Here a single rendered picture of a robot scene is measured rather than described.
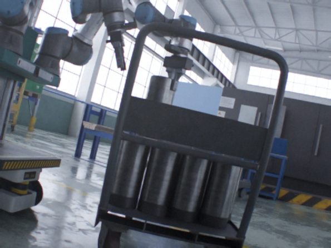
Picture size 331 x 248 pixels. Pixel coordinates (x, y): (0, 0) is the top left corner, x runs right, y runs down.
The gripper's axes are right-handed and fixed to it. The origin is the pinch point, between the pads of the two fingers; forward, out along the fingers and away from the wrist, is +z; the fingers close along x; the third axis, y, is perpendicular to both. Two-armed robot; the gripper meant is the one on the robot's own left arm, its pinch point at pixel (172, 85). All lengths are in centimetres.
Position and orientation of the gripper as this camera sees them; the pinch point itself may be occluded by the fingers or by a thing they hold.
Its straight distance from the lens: 158.5
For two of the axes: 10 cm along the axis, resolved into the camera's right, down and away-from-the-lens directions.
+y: 6.0, 2.0, 7.7
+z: -2.3, 9.7, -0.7
